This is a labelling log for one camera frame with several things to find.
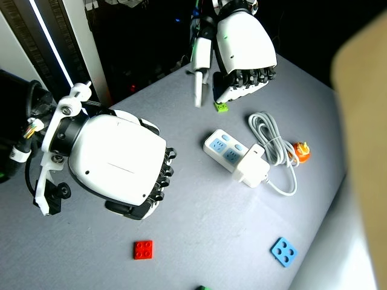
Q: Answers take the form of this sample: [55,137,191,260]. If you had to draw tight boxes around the white power strip blue sockets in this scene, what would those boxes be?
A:
[203,129,252,175]

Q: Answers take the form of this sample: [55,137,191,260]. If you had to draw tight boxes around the white charger adapter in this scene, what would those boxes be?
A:
[232,143,271,189]

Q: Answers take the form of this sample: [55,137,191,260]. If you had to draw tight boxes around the red building brick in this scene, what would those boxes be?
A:
[133,240,154,260]

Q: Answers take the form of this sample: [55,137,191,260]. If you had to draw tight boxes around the grey table cloth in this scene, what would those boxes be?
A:
[0,54,379,290]

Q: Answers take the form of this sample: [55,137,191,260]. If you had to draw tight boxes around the orange toy fruit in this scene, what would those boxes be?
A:
[291,141,311,163]

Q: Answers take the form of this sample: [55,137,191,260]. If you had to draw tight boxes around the blue four-hole block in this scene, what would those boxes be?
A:
[270,237,299,268]

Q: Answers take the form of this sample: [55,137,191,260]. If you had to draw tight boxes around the beige blurred panel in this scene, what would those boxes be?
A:
[331,8,387,290]

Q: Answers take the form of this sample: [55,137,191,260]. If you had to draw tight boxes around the white frame post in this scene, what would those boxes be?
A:
[28,0,113,105]

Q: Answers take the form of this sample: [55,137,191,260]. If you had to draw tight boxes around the grey power strip cable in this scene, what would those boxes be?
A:
[247,111,301,197]

